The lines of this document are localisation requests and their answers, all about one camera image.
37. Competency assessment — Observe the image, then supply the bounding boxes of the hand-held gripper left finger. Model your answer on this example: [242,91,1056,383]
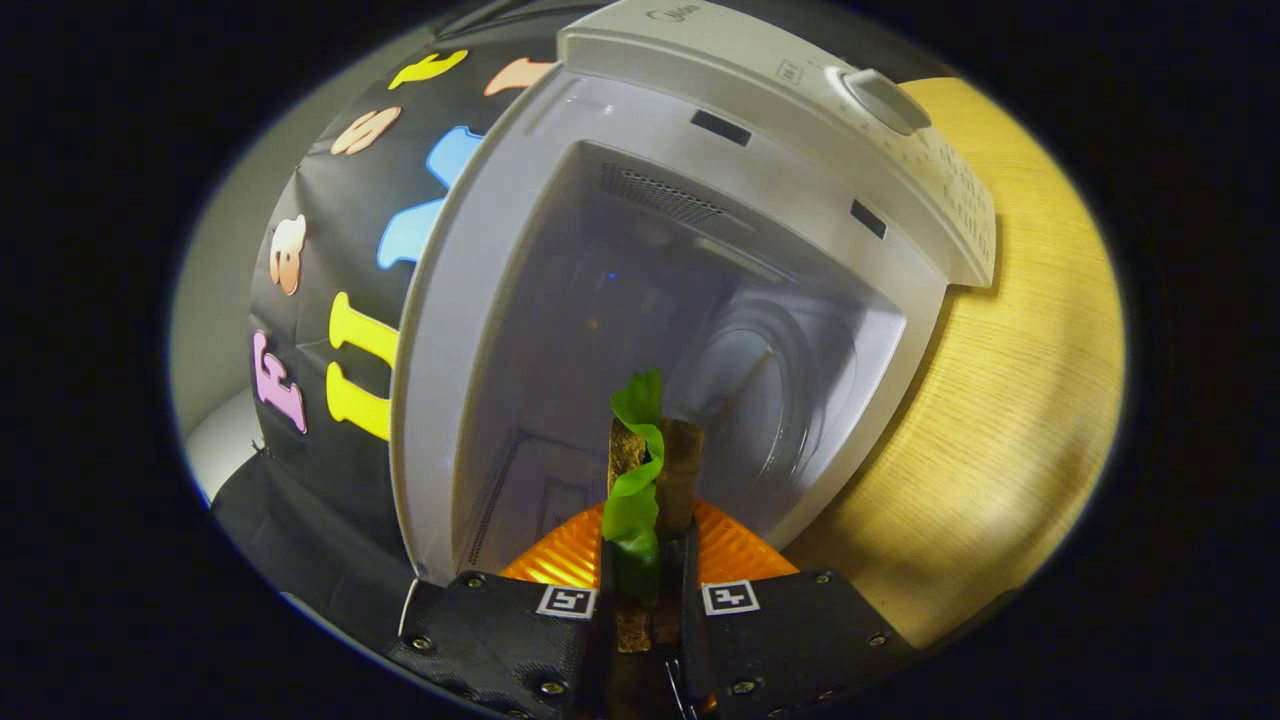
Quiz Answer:
[385,500,616,720]

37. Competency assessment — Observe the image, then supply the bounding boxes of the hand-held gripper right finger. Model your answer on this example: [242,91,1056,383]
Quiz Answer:
[680,500,916,720]

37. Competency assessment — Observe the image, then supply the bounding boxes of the lettuce sandwich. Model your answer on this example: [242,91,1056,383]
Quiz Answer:
[600,370,706,720]

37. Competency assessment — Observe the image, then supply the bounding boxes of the white microwave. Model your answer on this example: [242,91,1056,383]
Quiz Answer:
[390,0,999,586]

